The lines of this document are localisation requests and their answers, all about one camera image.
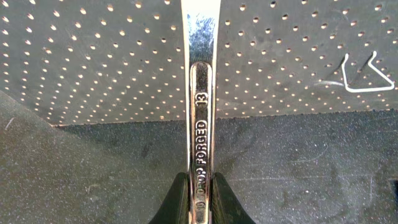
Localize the metal hook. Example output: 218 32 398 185
341 50 396 94

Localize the black pegboard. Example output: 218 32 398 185
0 0 398 127

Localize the wrench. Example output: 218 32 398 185
180 0 222 224

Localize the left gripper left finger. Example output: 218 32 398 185
148 172 190 224

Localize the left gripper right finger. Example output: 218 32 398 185
210 172 257 224

